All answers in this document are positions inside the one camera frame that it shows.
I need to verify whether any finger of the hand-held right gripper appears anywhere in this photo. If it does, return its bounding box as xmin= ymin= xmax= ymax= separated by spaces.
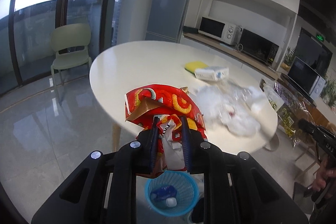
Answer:
xmin=298 ymin=119 xmax=319 ymax=135

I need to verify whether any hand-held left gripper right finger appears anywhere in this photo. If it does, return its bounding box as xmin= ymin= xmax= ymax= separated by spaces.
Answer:
xmin=181 ymin=116 xmax=310 ymax=224

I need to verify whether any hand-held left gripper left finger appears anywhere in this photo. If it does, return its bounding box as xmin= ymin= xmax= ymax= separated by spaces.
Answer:
xmin=31 ymin=123 xmax=160 ymax=224

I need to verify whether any printed clear plastic bag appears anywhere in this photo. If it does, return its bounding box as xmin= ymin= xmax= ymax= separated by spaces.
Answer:
xmin=260 ymin=78 xmax=315 ymax=147

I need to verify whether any blue plastic wastebasket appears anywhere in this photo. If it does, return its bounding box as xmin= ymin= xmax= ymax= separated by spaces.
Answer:
xmin=145 ymin=171 xmax=199 ymax=216

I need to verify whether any red snack bag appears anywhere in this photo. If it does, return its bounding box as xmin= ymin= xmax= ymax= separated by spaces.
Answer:
xmin=124 ymin=84 xmax=208 ymax=178

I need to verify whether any white and blue box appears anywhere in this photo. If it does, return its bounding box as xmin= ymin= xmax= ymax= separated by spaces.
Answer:
xmin=194 ymin=66 xmax=229 ymax=82

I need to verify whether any yellow sponge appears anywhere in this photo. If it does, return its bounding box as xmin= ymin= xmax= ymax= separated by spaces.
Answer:
xmin=184 ymin=61 xmax=209 ymax=75

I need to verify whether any person's right hand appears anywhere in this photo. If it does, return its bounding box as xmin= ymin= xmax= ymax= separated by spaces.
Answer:
xmin=314 ymin=154 xmax=336 ymax=191

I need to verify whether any wooden sideboard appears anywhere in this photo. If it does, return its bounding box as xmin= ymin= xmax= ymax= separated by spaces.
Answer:
xmin=276 ymin=73 xmax=336 ymax=132

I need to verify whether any wooden table leg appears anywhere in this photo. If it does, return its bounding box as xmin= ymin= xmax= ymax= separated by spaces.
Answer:
xmin=112 ymin=123 xmax=122 ymax=153

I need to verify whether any blue wrapper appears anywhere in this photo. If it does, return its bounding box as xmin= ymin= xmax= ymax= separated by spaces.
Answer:
xmin=150 ymin=185 xmax=177 ymax=201

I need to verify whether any white microwave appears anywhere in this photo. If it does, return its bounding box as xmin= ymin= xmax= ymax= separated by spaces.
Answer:
xmin=198 ymin=17 xmax=242 ymax=46
xmin=287 ymin=56 xmax=326 ymax=101

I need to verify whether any crumpled clear plastic bag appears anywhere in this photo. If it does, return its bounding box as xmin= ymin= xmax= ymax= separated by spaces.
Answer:
xmin=194 ymin=81 xmax=273 ymax=138

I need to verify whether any black oven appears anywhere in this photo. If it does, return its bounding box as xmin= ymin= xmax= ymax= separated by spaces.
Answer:
xmin=238 ymin=28 xmax=280 ymax=66

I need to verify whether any kitchen counter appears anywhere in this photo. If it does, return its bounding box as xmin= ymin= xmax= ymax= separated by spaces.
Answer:
xmin=182 ymin=31 xmax=279 ymax=81

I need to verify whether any grey refrigerator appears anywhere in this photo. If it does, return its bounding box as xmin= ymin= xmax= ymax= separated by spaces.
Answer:
xmin=145 ymin=0 xmax=194 ymax=43

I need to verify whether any green plastic chair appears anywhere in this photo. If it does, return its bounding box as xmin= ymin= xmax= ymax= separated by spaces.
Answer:
xmin=50 ymin=23 xmax=92 ymax=106

